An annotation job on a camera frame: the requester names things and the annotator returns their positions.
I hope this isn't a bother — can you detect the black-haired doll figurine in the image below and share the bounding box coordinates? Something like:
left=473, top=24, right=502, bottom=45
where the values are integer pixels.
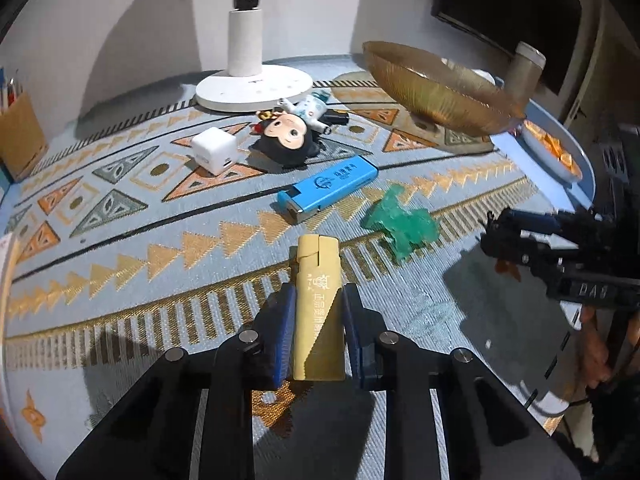
left=248, top=109, right=323, bottom=171

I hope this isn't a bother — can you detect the white charger cube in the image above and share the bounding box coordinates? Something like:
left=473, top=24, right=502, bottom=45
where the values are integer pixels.
left=191, top=128, right=237, bottom=177

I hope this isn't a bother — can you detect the beige thermos bottle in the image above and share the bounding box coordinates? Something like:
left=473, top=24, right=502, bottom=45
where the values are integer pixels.
left=505, top=41, right=547, bottom=111

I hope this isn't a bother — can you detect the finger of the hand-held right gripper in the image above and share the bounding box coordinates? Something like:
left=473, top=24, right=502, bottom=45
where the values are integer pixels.
left=492, top=206, right=596, bottom=241
left=480, top=230, right=568, bottom=283

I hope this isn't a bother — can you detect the wooden pen holder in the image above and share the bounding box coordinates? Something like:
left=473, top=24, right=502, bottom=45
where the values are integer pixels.
left=0, top=94, right=50, bottom=183

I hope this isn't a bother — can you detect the amber glass bowl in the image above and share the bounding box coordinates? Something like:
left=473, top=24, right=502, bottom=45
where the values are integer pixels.
left=362, top=40, right=528, bottom=136

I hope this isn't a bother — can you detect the person's right hand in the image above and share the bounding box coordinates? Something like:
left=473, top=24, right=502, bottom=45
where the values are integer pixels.
left=579, top=304, right=617, bottom=387

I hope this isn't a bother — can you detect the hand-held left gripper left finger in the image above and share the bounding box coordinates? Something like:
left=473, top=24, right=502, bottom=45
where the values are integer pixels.
left=55, top=282, right=297, bottom=480

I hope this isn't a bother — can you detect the small black device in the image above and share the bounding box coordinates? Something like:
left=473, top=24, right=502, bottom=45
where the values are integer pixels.
left=320, top=110, right=351, bottom=136

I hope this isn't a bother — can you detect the blue lighter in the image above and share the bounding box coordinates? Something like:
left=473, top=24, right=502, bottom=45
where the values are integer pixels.
left=272, top=157, right=378, bottom=225

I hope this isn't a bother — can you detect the dark green translucent toy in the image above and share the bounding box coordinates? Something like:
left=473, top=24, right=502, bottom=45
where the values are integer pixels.
left=361, top=184, right=441, bottom=263

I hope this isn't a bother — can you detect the pink plate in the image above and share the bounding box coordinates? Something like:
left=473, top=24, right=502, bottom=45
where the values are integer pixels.
left=520, top=120, right=585, bottom=183

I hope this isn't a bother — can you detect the blue white robot figurine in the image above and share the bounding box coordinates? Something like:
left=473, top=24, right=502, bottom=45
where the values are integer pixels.
left=277, top=90, right=333, bottom=133

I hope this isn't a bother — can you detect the patterned table mat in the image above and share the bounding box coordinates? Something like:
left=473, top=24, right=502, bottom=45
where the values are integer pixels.
left=0, top=67, right=566, bottom=480

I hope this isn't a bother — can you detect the bunch of pens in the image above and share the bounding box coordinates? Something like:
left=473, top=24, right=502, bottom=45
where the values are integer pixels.
left=0, top=65, right=23, bottom=108

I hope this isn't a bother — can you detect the pile of orange slices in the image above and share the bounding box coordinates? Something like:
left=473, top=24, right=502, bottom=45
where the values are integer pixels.
left=525, top=122, right=583, bottom=178

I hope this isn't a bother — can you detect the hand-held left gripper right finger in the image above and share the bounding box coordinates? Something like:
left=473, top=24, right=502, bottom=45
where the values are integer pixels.
left=341, top=282, right=571, bottom=480

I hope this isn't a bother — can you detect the yellow lighter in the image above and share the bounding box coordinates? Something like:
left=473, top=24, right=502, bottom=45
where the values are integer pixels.
left=291, top=234, right=347, bottom=382

